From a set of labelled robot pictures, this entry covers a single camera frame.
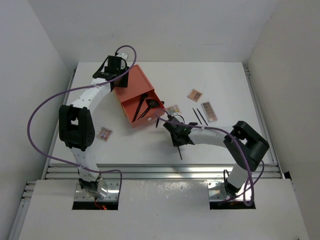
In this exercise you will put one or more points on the metal base plate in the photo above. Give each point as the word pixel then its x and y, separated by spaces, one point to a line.
pixel 105 190
pixel 220 191

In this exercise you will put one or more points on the orange drawer box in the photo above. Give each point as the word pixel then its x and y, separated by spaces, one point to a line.
pixel 129 96

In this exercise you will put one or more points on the square orange blush compact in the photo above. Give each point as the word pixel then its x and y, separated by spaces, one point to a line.
pixel 194 95

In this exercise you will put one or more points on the clear nine-pan eyeshadow palette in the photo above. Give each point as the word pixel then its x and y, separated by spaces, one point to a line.
pixel 104 134

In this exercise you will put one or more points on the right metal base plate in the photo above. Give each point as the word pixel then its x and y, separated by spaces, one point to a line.
pixel 220 191

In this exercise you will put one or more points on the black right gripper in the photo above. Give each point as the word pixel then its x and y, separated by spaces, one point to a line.
pixel 176 143

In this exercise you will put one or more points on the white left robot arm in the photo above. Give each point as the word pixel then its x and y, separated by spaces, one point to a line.
pixel 76 127

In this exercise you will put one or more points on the small colourful eyeshadow palette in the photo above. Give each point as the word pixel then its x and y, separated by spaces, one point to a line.
pixel 173 110

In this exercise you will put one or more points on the long brown eyeshadow palette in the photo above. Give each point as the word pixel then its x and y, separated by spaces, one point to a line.
pixel 209 112

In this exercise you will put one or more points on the black fan brush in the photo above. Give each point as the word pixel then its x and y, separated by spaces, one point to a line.
pixel 151 104

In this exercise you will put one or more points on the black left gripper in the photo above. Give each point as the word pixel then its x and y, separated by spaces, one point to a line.
pixel 122 83

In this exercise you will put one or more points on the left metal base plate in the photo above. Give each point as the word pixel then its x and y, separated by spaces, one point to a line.
pixel 105 190

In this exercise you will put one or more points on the thin black liner brush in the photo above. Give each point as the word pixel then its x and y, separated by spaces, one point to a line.
pixel 179 151

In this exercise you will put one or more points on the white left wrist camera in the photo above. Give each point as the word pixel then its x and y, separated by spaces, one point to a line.
pixel 122 55

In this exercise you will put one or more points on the orange drawer with white knob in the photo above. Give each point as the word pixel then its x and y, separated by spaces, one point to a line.
pixel 139 112

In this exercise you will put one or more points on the black powder brush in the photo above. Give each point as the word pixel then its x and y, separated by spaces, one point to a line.
pixel 142 99

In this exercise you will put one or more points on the aluminium rail frame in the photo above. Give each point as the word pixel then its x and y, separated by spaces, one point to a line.
pixel 210 172

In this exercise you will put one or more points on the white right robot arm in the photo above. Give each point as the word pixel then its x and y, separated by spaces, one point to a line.
pixel 246 146

